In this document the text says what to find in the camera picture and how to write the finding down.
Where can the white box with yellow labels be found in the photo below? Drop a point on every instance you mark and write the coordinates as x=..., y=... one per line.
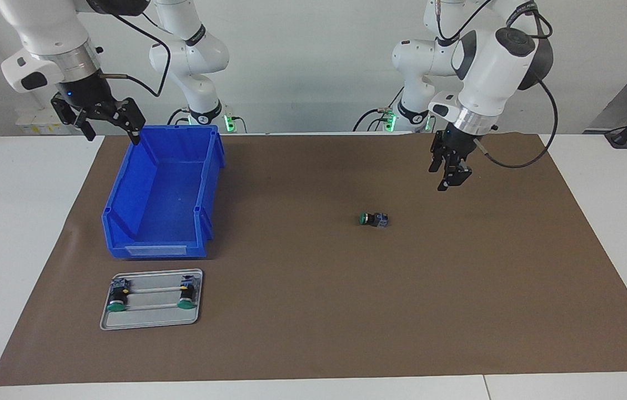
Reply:
x=35, y=125

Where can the brown paper table mat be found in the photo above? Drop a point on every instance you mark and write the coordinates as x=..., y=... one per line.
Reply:
x=346, y=305

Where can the thin metal rod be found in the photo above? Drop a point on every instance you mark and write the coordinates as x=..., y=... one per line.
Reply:
x=152, y=305
x=155, y=289

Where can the green push button switch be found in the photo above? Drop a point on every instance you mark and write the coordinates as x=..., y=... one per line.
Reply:
x=374, y=220
x=185, y=293
x=119, y=295

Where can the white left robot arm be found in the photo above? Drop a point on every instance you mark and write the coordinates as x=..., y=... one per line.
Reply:
x=485, y=72

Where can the blue plastic storage bin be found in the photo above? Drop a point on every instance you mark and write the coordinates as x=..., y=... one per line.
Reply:
x=163, y=189

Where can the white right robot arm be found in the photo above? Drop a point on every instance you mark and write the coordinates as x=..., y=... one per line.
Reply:
x=46, y=28

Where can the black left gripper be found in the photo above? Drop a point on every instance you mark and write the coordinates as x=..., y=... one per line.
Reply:
x=456, y=143

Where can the silver metal tray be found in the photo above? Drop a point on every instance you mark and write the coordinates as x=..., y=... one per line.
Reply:
x=152, y=319

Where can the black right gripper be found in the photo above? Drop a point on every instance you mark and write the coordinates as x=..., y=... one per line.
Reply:
x=91, y=97

